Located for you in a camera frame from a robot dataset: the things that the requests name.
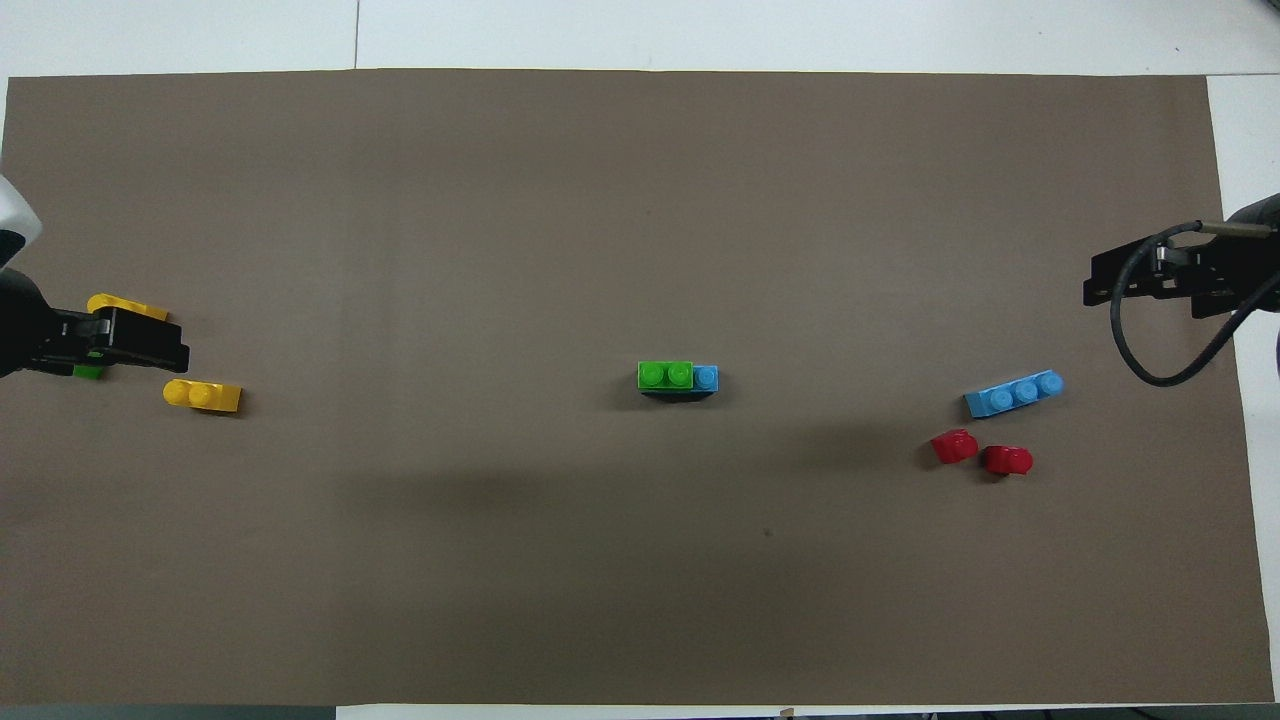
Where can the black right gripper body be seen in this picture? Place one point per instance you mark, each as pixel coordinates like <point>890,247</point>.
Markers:
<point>1140,272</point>

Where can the blue three-stud block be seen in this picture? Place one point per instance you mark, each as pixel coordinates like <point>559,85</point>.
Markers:
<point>1012,395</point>
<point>706,378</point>

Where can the red single-stud block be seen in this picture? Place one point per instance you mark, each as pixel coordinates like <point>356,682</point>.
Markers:
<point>954,447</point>
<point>1008,460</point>

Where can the green two-stud block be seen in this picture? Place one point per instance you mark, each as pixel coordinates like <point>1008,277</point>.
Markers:
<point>665,376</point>
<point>88,372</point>

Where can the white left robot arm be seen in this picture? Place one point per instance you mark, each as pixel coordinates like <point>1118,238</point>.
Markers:
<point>15,225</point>

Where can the yellow two-stud block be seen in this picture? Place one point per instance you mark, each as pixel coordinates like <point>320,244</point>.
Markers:
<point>125,303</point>
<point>202,396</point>

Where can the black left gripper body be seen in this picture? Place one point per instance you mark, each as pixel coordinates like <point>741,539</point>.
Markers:
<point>140,342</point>

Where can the brown table mat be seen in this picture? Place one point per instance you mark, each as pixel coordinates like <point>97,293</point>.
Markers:
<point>640,560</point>

